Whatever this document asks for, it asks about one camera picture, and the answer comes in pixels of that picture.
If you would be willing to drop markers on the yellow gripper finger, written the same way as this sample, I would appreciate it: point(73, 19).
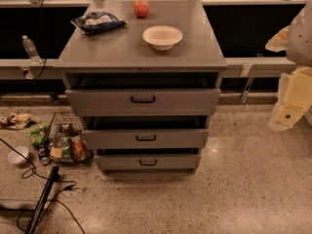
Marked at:
point(294, 99)
point(279, 41)

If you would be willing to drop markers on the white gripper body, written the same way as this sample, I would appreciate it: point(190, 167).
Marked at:
point(300, 41)

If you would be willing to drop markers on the white paper bowl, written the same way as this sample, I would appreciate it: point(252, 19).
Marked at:
point(162, 37)

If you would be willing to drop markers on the red apple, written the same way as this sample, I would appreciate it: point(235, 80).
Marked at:
point(141, 8)

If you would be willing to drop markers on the white bowl on floor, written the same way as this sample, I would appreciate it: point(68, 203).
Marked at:
point(19, 155)

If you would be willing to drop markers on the grey drawer cabinet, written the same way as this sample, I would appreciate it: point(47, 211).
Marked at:
point(121, 60)

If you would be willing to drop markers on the blue chip bag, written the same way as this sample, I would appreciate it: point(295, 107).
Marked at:
point(97, 22)

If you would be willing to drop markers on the bottom grey drawer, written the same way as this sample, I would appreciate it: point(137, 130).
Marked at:
point(147, 162)

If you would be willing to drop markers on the grey drawer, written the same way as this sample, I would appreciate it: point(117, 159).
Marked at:
point(168, 102)
point(132, 139)
point(147, 162)

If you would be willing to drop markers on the middle grey drawer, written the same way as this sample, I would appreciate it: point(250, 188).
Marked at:
point(132, 139)

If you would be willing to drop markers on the top grey drawer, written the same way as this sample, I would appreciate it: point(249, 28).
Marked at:
point(168, 102)

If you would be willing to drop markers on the red can in basket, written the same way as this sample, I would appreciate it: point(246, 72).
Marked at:
point(79, 148)

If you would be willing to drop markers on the green can in basket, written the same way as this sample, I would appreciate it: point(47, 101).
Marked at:
point(66, 147)

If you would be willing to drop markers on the clear plastic water bottle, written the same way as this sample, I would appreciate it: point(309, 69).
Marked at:
point(31, 50)

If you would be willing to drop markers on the soda can on floor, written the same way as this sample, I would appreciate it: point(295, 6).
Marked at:
point(44, 155)

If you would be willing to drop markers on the green snack bag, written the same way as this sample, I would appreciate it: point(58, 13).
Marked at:
point(39, 135)

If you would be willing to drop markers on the crumpled tan snack bag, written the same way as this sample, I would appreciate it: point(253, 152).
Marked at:
point(15, 121)

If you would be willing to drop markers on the black bar on floor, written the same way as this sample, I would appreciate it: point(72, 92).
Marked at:
point(42, 200)

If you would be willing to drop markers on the wire mesh basket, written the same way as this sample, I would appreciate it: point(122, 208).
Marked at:
point(65, 124)

